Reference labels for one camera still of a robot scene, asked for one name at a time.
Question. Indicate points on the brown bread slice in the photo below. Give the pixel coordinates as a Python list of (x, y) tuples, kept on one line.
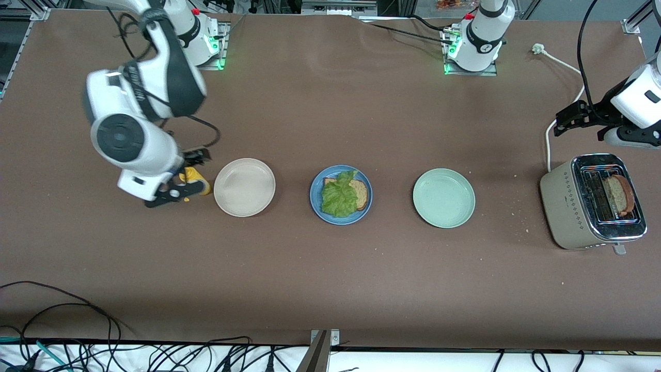
[(619, 195), (362, 194)]

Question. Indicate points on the beige chrome two-slot toaster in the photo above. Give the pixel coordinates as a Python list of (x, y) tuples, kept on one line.
[(565, 206)]

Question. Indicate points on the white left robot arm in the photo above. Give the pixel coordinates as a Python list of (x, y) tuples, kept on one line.
[(483, 36)]

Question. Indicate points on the orange patterned packet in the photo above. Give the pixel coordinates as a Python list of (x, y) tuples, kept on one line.
[(449, 4)]

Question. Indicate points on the grey metal bracket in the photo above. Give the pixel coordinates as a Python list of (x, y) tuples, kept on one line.
[(317, 354)]

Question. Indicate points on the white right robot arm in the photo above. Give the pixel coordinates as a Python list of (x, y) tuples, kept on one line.
[(139, 88)]

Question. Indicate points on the aluminium frame rail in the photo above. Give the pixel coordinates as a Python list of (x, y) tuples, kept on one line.
[(338, 6), (13, 57), (635, 20)]

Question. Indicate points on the beige round plate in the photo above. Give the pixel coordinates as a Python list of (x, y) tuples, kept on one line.
[(244, 187)]

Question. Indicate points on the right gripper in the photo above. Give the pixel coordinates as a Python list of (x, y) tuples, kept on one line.
[(191, 156)]

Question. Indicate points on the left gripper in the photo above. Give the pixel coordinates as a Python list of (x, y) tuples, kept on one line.
[(602, 110)]

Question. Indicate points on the blue round plate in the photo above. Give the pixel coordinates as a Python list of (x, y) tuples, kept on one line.
[(316, 206)]

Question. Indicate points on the mint green round plate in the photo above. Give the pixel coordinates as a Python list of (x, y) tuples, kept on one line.
[(443, 198)]

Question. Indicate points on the green lettuce leaf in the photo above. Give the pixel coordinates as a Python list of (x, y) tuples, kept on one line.
[(338, 199)]

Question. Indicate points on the yellow mustard squeeze bottle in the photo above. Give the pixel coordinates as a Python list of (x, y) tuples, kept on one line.
[(204, 187)]

